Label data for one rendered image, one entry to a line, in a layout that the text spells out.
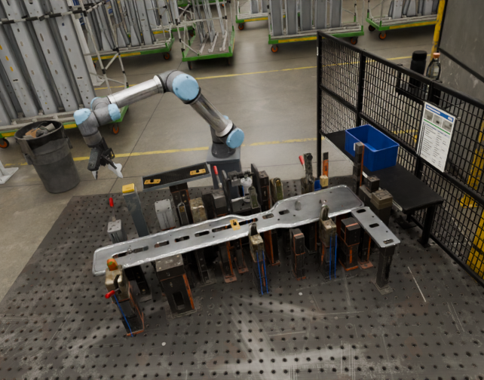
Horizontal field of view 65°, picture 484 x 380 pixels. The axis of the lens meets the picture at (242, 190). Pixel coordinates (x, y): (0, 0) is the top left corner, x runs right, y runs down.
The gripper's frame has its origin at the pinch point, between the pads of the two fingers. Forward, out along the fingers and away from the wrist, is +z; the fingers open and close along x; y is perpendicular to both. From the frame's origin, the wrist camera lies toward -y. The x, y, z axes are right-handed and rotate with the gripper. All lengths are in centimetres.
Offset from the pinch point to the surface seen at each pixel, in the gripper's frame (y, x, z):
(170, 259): -25, -34, 29
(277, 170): 216, -33, 132
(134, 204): 9.2, -0.9, 22.3
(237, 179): 22, -57, 18
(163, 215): -0.2, -22.5, 22.7
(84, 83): 326, 245, 38
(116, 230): -11.1, -0.4, 23.1
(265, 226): 5, -72, 35
